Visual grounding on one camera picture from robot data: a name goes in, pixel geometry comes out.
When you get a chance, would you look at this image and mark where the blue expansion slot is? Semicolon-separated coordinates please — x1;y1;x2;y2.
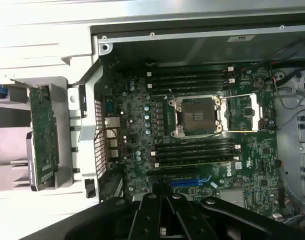
170;175;214;188

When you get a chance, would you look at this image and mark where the silver chipset heatsink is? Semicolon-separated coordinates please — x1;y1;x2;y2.
219;188;246;210

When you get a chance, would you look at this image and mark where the black expansion slot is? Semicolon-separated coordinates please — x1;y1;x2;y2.
146;166;198;176

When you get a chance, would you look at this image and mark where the green Dell motherboard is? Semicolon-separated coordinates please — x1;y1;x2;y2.
102;62;281;218

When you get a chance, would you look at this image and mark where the CPU socket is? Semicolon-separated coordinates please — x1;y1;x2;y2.
169;96;228;137

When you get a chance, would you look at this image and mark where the grey plastic parts rack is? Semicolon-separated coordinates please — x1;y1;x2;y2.
0;76;68;193

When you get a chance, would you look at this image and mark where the open black PC case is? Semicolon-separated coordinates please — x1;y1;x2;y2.
67;22;305;223

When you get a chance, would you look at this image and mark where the red and black twisted wire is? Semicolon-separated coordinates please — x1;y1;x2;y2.
93;129;111;151

